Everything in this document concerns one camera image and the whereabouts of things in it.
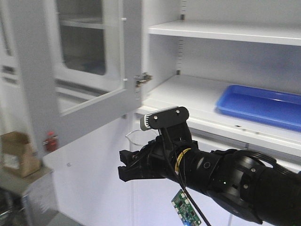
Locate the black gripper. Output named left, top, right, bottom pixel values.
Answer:
left=118, top=140, right=198, bottom=182

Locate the clear glass beaker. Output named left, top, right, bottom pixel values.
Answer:
left=125, top=129, right=158, bottom=146

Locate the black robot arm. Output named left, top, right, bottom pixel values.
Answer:
left=118, top=139, right=301, bottom=226

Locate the white cabinet door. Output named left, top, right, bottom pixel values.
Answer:
left=3, top=0, right=142, bottom=158

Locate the white cabinet shelf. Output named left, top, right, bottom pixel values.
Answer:
left=148, top=20, right=301, bottom=46

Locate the green circuit board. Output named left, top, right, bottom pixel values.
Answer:
left=171, top=189, right=201, bottom=226

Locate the metal door hinge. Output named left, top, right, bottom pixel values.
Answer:
left=135, top=72, right=153, bottom=88

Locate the red fire alarm device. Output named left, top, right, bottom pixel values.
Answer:
left=43, top=131, right=58, bottom=152

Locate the small cardboard box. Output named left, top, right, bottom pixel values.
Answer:
left=0, top=131, right=41, bottom=178

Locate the blue plastic tray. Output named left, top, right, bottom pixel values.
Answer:
left=216, top=85, right=301, bottom=132

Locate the black cable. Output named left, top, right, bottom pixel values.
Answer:
left=162, top=128, right=212, bottom=226

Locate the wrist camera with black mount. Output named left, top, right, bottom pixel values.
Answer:
left=140, top=106, right=194, bottom=150

